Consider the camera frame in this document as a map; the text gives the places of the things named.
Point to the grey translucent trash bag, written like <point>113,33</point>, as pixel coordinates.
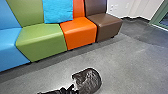
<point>88,81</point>

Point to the green sofa seat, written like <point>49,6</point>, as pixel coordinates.
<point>40,40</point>

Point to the orange sofa seat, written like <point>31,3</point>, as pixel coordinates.
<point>78,31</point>

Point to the blue sofa seat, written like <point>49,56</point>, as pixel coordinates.
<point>10,50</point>

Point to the brown sofa seat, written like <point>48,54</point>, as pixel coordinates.
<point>105,25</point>

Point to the blue square cushion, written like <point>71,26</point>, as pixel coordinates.
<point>58,11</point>

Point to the green framed glass wall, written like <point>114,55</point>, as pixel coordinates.
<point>160,16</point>

